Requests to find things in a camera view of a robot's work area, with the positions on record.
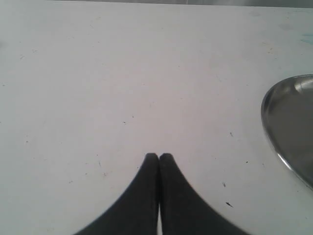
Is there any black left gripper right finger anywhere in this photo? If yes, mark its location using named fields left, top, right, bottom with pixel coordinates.
left=159, top=153, right=247, bottom=235

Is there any round stainless steel plate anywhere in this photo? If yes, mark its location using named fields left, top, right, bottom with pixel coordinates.
left=261, top=74, right=313, bottom=188

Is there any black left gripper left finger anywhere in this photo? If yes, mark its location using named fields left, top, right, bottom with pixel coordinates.
left=77, top=153, right=159, bottom=235

